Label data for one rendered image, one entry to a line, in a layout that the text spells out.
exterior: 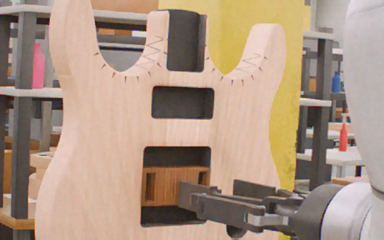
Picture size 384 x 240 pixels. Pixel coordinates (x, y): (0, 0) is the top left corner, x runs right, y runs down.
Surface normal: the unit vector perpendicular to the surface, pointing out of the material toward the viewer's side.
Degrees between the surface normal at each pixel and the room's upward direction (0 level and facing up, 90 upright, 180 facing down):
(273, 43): 90
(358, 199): 42
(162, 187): 90
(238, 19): 90
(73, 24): 90
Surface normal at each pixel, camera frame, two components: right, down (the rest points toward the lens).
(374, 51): -0.64, 0.20
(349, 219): -0.76, -0.34
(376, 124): -0.67, 0.39
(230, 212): -0.75, 0.00
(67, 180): 0.56, 0.07
